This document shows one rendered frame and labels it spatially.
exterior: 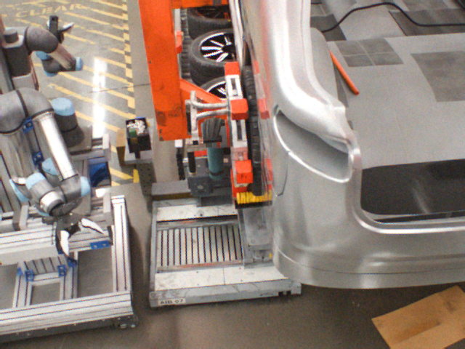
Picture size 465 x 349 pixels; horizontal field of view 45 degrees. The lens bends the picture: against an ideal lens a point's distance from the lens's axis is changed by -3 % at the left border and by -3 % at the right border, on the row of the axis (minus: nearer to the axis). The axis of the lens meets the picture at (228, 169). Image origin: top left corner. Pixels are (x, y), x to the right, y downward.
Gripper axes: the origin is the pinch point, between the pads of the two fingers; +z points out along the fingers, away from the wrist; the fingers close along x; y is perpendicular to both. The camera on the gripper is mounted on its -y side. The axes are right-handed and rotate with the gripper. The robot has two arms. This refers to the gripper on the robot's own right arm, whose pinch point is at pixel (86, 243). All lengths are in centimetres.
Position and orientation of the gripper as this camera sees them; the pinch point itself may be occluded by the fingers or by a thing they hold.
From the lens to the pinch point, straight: 208.5
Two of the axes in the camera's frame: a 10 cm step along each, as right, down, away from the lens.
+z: 6.6, 6.7, -3.3
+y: -2.1, 5.9, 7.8
